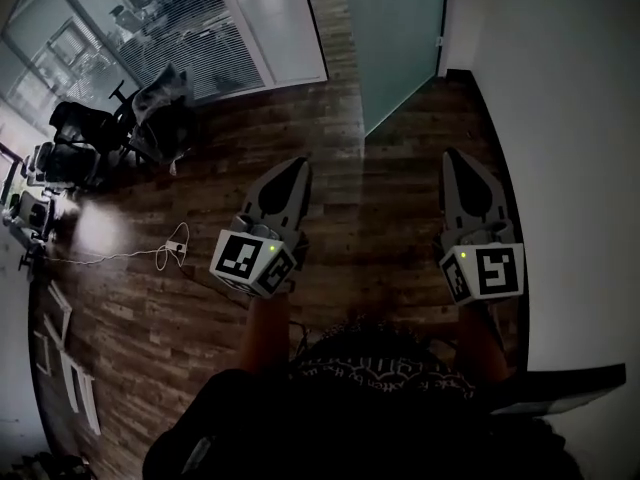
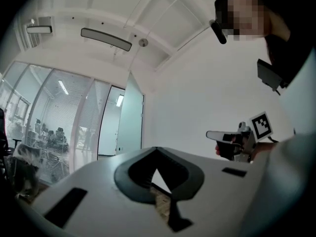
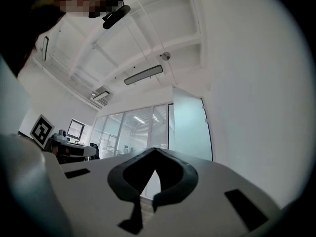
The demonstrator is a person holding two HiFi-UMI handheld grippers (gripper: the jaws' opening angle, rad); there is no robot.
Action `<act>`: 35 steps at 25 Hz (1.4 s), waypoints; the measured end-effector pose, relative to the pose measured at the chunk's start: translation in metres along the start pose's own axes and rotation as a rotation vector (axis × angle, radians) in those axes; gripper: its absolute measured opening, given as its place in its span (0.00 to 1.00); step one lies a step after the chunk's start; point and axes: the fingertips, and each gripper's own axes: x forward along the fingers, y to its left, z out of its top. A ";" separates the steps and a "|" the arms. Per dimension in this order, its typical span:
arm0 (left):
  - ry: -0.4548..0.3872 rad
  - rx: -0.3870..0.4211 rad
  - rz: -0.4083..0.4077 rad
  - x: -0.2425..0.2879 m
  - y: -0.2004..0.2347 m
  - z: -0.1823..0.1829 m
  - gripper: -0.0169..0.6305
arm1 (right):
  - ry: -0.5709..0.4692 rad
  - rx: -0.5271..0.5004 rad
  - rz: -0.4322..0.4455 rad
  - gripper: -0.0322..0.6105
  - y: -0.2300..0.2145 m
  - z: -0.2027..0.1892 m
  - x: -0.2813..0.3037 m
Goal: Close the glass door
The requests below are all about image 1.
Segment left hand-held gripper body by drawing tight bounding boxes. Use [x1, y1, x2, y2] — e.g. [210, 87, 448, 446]
[208, 212, 310, 299]

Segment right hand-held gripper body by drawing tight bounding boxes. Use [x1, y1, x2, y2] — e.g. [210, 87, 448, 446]
[438, 220, 525, 307]

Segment frosted glass door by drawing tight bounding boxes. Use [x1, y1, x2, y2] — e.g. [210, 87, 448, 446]
[343, 0, 450, 138]

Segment person's right forearm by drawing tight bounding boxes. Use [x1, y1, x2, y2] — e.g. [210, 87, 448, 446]
[457, 303, 516, 384]

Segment person's left forearm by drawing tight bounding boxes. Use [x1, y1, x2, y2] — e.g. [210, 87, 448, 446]
[239, 295, 291, 374]

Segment office chair with plastic cover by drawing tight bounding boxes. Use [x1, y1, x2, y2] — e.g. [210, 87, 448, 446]
[127, 61, 204, 177]

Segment person's patterned trousers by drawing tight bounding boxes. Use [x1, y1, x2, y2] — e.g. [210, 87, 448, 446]
[304, 316, 426, 359]

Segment frosted glass side panel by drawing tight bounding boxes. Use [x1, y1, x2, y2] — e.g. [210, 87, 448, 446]
[212, 0, 330, 88]

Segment person's black printed shirt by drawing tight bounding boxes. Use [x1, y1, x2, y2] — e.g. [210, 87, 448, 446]
[142, 337, 586, 480]

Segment glass partition with striped film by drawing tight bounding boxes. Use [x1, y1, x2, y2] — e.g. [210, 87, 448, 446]
[0, 0, 266, 134]

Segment white tape floor markings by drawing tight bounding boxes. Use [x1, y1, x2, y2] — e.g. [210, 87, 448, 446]
[32, 280, 102, 437]

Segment white power strip with cable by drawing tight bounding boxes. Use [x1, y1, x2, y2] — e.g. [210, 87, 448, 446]
[43, 221, 191, 272]

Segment black flat strap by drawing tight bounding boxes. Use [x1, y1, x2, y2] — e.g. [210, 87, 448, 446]
[487, 362, 627, 417]

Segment white frame office chair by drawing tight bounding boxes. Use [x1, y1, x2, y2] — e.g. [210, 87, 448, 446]
[23, 141, 59, 189]

